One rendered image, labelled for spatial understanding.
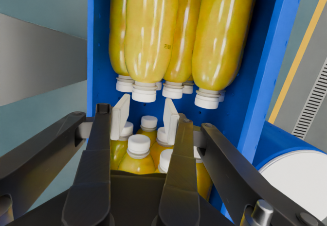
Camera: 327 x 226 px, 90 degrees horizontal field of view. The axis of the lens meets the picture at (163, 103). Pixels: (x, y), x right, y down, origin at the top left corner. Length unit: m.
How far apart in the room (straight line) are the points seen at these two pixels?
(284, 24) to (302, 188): 0.49
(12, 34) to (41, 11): 0.88
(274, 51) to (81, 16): 1.41
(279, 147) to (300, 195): 0.15
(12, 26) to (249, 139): 0.74
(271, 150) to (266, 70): 0.37
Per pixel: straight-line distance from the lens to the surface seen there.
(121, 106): 0.16
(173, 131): 0.15
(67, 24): 1.53
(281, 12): 0.20
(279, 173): 0.55
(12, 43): 0.77
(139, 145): 0.28
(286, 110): 1.91
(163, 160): 0.25
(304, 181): 0.61
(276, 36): 0.20
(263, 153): 0.54
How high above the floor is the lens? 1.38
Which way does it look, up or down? 75 degrees down
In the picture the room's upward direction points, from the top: 166 degrees clockwise
